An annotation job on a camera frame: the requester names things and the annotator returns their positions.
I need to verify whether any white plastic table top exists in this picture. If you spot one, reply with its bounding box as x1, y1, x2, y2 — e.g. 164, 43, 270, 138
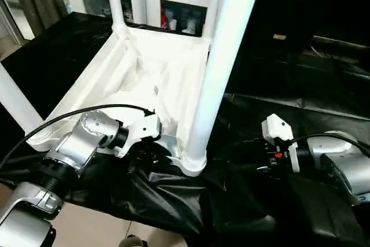
25, 23, 212, 177

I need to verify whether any white plastic table leg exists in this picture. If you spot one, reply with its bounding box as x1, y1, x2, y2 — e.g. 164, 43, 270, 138
0, 61, 48, 139
180, 0, 267, 177
201, 0, 225, 44
104, 0, 130, 38

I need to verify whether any black plastic mat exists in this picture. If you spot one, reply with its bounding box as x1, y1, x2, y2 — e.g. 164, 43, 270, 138
0, 11, 370, 247

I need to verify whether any dark rounded robot body part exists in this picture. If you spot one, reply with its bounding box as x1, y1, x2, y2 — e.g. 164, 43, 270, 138
123, 235, 149, 247

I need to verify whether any red bottle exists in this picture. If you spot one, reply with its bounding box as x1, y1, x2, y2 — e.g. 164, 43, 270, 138
161, 9, 170, 30

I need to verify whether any black cabinet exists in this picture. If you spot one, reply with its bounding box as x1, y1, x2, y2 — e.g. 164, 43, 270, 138
228, 0, 370, 45

